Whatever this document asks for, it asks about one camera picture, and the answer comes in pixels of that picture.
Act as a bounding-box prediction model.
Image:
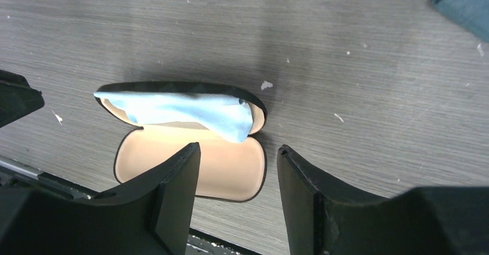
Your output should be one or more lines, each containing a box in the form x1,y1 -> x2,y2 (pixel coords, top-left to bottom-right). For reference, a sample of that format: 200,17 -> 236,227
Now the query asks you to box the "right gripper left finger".
1,142 -> 201,254

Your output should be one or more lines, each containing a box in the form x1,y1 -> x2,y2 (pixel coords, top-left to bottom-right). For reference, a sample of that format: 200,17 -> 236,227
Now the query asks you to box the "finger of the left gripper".
1,70 -> 45,127

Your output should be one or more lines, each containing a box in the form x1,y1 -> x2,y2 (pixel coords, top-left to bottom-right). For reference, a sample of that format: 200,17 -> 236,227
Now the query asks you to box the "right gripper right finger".
277,145 -> 488,254

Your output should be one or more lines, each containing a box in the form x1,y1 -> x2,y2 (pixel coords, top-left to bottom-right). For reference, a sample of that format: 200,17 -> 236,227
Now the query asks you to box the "dark teal cloth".
431,0 -> 488,42

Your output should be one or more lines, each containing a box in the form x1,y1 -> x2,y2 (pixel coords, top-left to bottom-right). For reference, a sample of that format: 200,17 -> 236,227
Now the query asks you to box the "light blue cleaning cloth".
93,91 -> 253,143

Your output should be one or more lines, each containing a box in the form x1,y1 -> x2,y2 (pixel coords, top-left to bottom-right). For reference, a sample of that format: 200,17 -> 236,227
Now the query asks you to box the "black glasses case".
95,81 -> 268,202

